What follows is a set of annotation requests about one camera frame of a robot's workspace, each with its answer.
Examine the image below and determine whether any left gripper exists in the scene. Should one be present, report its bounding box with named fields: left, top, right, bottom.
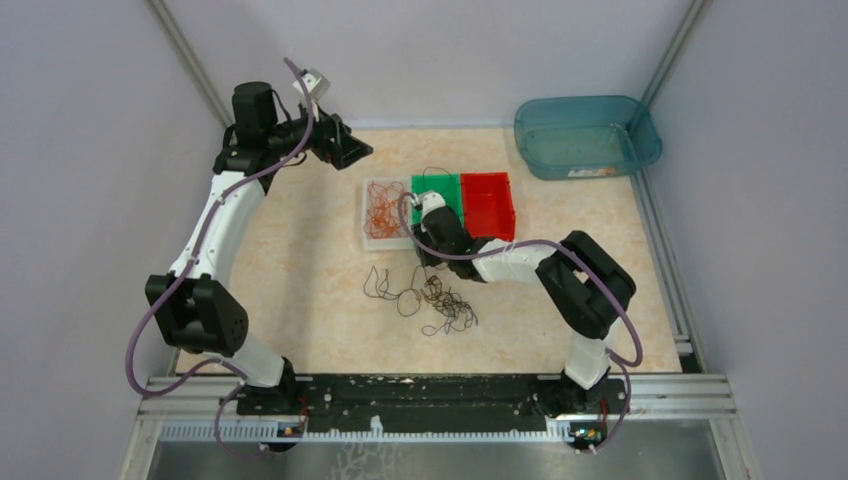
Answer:
left=266, top=94, right=372, bottom=169

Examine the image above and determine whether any orange black cable bundle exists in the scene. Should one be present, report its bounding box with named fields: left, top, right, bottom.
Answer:
left=361, top=264, right=480, bottom=338

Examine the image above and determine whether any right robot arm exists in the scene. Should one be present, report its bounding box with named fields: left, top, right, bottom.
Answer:
left=405, top=207, right=644, bottom=414

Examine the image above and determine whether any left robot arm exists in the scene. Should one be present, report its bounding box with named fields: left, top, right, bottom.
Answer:
left=145, top=70, right=373, bottom=415

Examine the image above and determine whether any red plastic bin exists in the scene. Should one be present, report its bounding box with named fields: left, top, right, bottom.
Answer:
left=460, top=172, right=516, bottom=242

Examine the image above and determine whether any green plastic bin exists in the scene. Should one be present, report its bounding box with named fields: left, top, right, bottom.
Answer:
left=411, top=173, right=465, bottom=224

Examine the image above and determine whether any white plastic bin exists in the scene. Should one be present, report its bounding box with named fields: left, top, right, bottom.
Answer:
left=361, top=176, right=413, bottom=252

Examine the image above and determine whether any teal translucent tub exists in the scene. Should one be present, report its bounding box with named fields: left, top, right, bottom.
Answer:
left=513, top=95, right=663, bottom=181

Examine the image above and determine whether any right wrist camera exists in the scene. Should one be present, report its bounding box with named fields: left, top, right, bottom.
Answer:
left=404, top=191, right=447, bottom=223

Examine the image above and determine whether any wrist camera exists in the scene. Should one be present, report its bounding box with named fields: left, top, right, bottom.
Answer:
left=404, top=191, right=447, bottom=223
left=301, top=69, right=331, bottom=117

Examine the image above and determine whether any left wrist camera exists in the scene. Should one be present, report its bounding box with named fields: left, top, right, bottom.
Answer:
left=301, top=69, right=331, bottom=117

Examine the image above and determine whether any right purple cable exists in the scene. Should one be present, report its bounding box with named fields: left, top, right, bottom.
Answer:
left=396, top=192, right=645, bottom=454

